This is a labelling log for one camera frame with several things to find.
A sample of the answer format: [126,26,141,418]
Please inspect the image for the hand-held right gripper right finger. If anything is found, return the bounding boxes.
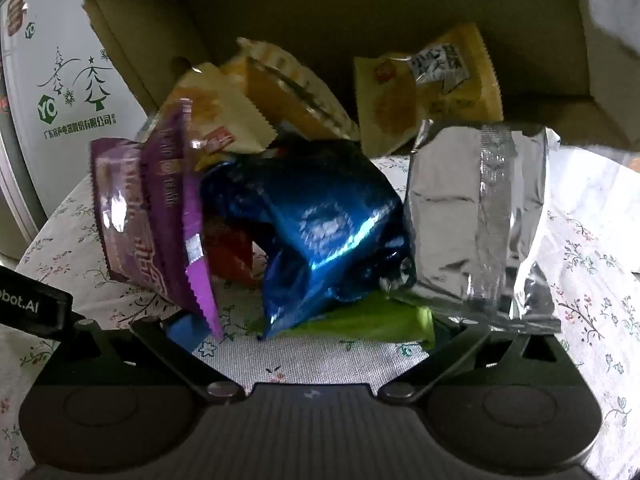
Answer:
[377,324,576,405]

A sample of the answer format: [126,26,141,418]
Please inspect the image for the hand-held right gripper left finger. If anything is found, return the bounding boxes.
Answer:
[60,312,246,405]

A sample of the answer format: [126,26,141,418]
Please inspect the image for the red snack packet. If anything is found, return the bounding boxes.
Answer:
[202,215,256,288]

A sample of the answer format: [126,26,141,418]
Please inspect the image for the green snack packet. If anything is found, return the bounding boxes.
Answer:
[250,292,436,351]

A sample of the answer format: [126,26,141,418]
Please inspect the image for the silver foil snack packet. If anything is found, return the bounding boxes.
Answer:
[395,122,563,333]

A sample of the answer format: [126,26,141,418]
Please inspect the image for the purple snack packet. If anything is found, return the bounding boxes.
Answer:
[90,99,224,338]

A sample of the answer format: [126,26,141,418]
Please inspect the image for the blue foil snack packet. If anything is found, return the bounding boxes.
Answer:
[200,137,416,341]

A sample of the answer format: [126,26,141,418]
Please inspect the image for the pale yellow snack packet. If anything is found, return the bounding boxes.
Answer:
[135,62,278,171]

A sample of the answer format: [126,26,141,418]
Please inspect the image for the yellow snack packet dark label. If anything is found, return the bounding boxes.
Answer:
[354,22,505,157]

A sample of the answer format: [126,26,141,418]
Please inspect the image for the orange yellow snack packet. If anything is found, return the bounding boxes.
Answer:
[220,37,361,141]

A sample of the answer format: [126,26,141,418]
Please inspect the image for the cardboard box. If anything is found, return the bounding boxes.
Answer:
[82,0,640,161]

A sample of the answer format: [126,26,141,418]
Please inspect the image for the white freezer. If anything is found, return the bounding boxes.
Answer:
[0,0,166,256]

